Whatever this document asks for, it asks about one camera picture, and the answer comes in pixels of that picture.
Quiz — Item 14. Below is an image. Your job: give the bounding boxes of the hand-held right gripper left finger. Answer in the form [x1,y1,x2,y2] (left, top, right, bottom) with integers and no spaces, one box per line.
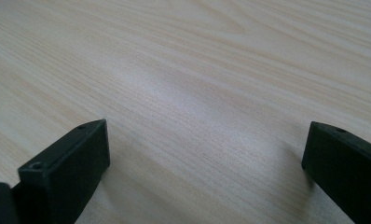
[11,119,111,224]

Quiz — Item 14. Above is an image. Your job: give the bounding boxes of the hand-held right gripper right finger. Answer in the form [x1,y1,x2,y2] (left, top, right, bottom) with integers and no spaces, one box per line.
[301,120,371,224]

